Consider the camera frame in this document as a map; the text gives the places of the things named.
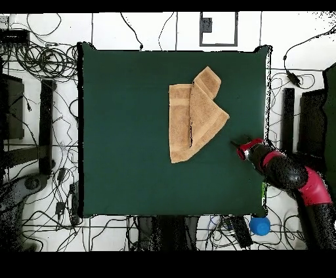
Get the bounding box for orange terry towel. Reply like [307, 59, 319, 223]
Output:
[168, 66, 230, 164]

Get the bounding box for large black flat case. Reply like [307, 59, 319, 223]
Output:
[297, 88, 328, 159]
[0, 73, 25, 141]

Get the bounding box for black upright stand bar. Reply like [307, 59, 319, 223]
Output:
[280, 87, 295, 155]
[38, 79, 56, 176]

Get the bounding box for dark green cloth sheet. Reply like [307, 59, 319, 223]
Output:
[321, 62, 336, 203]

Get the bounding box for blue round object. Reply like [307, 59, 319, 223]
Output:
[248, 215, 271, 236]

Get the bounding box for black power strip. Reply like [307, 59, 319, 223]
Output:
[69, 183, 81, 226]
[230, 215, 253, 248]

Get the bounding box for dark green table cloth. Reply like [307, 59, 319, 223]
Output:
[77, 41, 272, 218]

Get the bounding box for small dark square plate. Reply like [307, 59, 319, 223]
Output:
[199, 17, 213, 33]

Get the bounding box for dark swivel chair base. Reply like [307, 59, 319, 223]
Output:
[0, 173, 51, 218]

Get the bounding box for black cable with power adapter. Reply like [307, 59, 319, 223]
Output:
[282, 24, 336, 89]

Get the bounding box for grey square floor frame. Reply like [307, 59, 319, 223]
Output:
[199, 11, 239, 47]

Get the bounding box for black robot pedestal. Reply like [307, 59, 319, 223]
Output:
[137, 215, 198, 251]

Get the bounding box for black cable with plug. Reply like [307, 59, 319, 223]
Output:
[119, 12, 144, 51]

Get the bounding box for black cable tangle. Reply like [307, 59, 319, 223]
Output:
[10, 41, 79, 81]

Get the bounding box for black network switch box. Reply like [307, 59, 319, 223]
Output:
[0, 29, 30, 46]

